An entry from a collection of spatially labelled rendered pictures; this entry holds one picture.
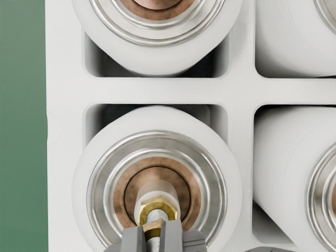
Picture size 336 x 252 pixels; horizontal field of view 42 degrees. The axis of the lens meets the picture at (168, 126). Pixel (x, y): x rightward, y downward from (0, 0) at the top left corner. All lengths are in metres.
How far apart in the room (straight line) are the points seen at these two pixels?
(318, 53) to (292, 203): 0.08
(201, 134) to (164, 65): 0.04
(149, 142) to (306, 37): 0.10
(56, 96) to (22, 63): 0.20
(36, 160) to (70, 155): 0.20
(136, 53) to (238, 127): 0.11
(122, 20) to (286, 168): 0.12
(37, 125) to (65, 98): 0.19
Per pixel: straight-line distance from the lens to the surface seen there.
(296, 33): 0.26
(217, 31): 0.24
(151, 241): 0.16
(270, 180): 0.28
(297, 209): 0.26
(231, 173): 0.24
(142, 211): 0.20
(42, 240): 0.53
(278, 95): 0.32
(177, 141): 0.23
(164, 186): 0.22
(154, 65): 0.24
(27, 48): 0.51
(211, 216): 0.24
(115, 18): 0.24
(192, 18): 0.24
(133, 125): 0.24
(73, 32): 0.31
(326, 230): 0.26
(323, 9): 0.25
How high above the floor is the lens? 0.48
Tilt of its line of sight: 86 degrees down
